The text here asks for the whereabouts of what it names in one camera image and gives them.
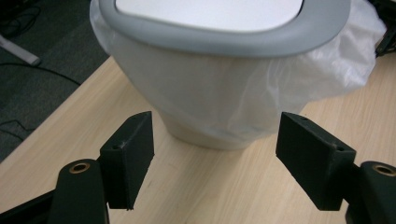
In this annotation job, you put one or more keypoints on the white metal stand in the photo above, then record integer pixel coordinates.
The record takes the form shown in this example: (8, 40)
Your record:
(21, 53)

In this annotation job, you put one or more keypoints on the black stand base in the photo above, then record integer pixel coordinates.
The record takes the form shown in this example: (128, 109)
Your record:
(387, 40)

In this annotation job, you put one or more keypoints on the white pedal trash can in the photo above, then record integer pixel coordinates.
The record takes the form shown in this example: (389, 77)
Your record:
(199, 34)

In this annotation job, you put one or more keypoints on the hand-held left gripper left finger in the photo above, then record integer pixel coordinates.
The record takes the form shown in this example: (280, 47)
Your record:
(129, 155)

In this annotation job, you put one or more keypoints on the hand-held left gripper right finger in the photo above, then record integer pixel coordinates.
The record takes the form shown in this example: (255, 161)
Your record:
(311, 158)

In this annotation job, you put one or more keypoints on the clear plastic bin liner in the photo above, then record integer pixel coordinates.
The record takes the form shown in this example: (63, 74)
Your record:
(327, 71)

